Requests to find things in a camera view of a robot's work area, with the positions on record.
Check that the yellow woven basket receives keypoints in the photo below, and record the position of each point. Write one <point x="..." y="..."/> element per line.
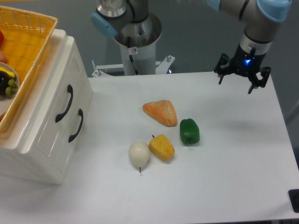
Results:
<point x="26" y="36"/>

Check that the yellow bell pepper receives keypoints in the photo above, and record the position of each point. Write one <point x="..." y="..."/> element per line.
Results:
<point x="161" y="147"/>

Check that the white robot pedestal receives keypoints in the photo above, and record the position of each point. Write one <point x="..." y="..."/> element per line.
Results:
<point x="137" y="42"/>

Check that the white plate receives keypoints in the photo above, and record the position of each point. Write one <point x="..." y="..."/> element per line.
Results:
<point x="5" y="101"/>

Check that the black corner object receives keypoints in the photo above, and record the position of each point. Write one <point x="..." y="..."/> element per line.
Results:
<point x="294" y="198"/>

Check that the green bell pepper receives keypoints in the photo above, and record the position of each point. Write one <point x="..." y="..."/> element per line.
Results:
<point x="189" y="132"/>

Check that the white drawer cabinet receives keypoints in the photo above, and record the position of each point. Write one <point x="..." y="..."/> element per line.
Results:
<point x="34" y="165"/>

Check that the yellow banana toy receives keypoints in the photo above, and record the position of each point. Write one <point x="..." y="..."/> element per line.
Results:
<point x="10" y="73"/>

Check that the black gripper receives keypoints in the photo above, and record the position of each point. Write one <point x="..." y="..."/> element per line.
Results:
<point x="246" y="63"/>

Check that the orange bread roll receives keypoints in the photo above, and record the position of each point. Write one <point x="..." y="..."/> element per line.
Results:
<point x="162" y="111"/>

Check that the green grapes toy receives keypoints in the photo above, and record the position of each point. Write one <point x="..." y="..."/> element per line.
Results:
<point x="12" y="88"/>

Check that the red fruit in basket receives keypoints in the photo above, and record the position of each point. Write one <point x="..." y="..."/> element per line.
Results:
<point x="1" y="37"/>

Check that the white pear toy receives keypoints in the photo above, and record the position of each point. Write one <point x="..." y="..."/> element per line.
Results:
<point x="139" y="155"/>

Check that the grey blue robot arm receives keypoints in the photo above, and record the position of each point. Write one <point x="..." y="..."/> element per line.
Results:
<point x="262" y="18"/>

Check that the black eggplant toy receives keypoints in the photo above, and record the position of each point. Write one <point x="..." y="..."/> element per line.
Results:
<point x="4" y="79"/>

